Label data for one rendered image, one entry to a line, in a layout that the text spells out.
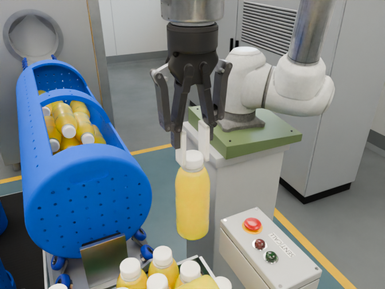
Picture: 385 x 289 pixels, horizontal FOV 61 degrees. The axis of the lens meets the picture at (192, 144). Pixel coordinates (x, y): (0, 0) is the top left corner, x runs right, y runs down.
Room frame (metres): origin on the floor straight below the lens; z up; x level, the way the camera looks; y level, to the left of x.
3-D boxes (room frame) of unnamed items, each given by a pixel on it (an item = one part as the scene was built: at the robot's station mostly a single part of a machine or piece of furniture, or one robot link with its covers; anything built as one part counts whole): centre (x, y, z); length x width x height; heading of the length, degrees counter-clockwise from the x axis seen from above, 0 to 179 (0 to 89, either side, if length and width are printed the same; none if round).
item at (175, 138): (0.48, 0.04, 1.34); 0.03 x 0.01 x 0.05; 117
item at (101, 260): (0.53, 0.20, 0.99); 0.10 x 0.02 x 0.12; 116
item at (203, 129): (0.50, -0.02, 1.31); 0.03 x 0.01 x 0.07; 27
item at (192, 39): (0.49, 0.00, 1.47); 0.08 x 0.07 x 0.09; 117
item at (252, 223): (0.52, -0.13, 1.11); 0.04 x 0.04 x 0.01
